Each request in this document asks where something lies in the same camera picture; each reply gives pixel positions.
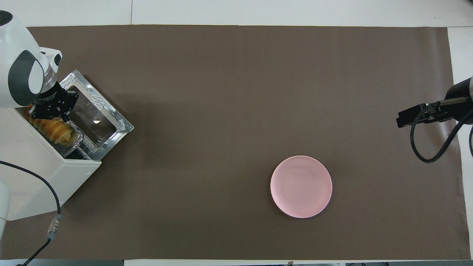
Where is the golden twisted bread loaf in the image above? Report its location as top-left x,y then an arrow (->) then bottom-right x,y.
24,105 -> 75,146

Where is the chrome glass oven door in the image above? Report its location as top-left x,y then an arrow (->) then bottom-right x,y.
50,69 -> 135,162

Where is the aluminium foil tray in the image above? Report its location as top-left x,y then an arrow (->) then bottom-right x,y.
24,105 -> 84,158

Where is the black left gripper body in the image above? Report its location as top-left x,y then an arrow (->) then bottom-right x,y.
33,82 -> 79,111

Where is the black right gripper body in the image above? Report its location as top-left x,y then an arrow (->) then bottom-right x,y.
445,76 -> 473,120

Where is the metal wire oven rack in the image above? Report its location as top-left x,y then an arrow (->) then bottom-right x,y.
75,140 -> 93,160

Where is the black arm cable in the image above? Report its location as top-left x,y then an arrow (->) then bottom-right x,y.
409,97 -> 473,164
0,160 -> 62,266

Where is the pink round plate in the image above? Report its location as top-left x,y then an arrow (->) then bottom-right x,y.
270,156 -> 333,218

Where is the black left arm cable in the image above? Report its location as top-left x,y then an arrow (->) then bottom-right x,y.
0,160 -> 62,266

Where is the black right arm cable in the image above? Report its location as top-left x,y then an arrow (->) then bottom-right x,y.
409,97 -> 473,164

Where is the white toaster oven body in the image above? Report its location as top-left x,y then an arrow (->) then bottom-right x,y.
0,105 -> 102,221

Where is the brown table mat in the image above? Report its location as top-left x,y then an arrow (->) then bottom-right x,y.
0,25 -> 470,260

